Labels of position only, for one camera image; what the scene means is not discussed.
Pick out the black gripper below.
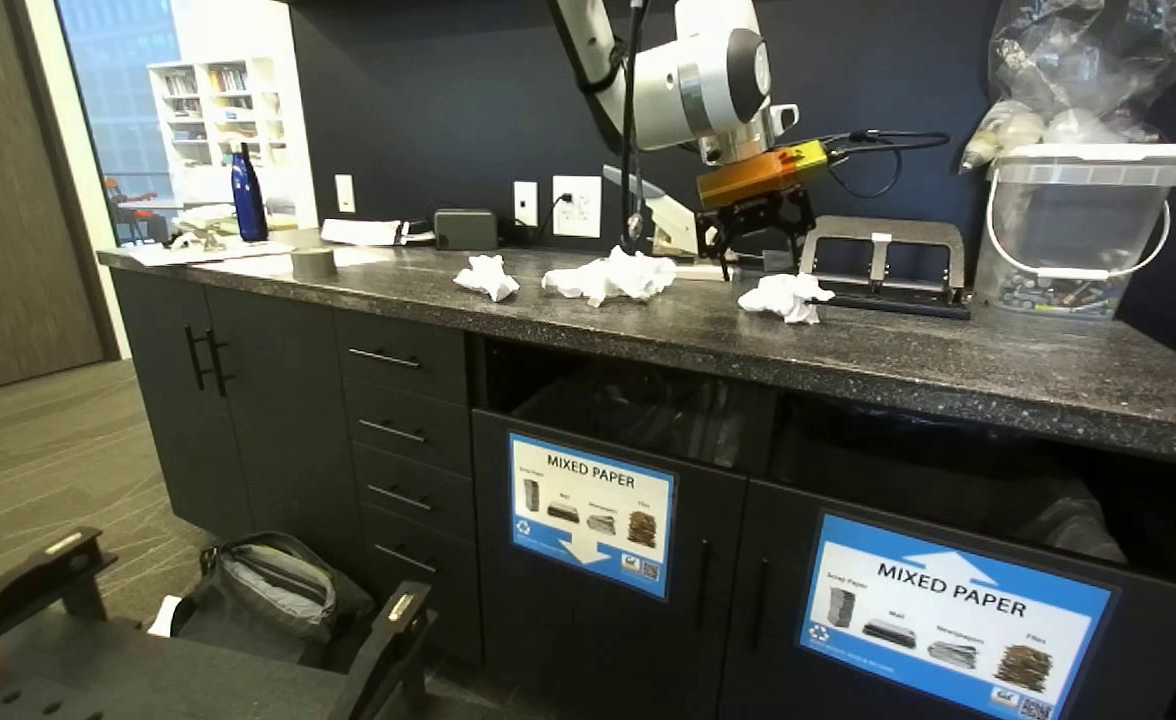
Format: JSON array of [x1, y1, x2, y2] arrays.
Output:
[[700, 178, 815, 266]]

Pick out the white paper ball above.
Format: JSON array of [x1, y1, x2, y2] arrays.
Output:
[[735, 273, 836, 326]]

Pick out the large crumpled white paper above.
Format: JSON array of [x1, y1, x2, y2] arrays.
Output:
[[535, 245, 683, 311]]

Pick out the black bin liner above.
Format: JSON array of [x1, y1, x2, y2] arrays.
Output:
[[514, 364, 779, 473], [771, 394, 1134, 566]]

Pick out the small crumpled white paper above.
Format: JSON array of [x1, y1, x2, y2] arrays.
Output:
[[454, 252, 526, 304]]

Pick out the black power adapter box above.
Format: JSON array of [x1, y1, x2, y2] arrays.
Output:
[[429, 203, 505, 257]]

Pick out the blue label with down arrow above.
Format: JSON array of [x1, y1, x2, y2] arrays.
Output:
[[505, 429, 679, 602]]

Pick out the clear plastic bucket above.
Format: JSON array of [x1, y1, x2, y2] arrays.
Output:
[[973, 140, 1176, 320]]

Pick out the clear plastic bag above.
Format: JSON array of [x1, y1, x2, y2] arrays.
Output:
[[959, 0, 1176, 174]]

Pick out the white paper stack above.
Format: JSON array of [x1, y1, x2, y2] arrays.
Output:
[[320, 214, 409, 252]]

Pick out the flat white paper sheet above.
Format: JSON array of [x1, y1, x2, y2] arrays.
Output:
[[222, 245, 401, 284], [111, 236, 252, 273]]

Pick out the blue label with up arrow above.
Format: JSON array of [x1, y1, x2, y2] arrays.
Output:
[[795, 510, 1118, 720]]

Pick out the grey tape roll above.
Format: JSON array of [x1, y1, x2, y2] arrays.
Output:
[[288, 241, 339, 280]]

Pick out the black cabinet door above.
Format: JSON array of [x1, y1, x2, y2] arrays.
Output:
[[120, 273, 261, 535], [205, 288, 361, 563]]

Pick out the blue water bottle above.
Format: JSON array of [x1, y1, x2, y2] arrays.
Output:
[[227, 140, 271, 245]]

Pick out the white shelving unit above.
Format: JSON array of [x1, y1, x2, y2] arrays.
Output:
[[145, 53, 297, 214]]

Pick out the black and grey backpack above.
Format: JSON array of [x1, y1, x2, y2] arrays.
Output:
[[164, 526, 381, 671]]

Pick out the small white paper slip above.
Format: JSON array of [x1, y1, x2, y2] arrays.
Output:
[[145, 590, 183, 640]]

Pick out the brown wooden door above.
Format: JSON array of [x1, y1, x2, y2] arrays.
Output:
[[0, 0, 123, 404]]

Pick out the orange wrist camera box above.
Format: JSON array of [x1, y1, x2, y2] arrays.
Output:
[[697, 137, 836, 211]]

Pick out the beige stapler with blue handle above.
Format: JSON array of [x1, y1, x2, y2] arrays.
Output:
[[602, 159, 710, 264]]

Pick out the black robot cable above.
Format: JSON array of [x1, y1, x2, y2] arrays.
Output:
[[608, 0, 957, 257]]

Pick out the large white wall outlet plate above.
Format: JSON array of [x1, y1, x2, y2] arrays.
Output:
[[549, 170, 608, 245]]

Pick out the small white wall outlet plate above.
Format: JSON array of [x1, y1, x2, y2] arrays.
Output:
[[510, 174, 540, 232]]

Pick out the black drawer with metal handle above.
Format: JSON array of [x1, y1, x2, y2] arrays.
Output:
[[334, 311, 478, 404], [354, 510, 483, 668], [349, 449, 481, 535], [339, 393, 478, 473]]

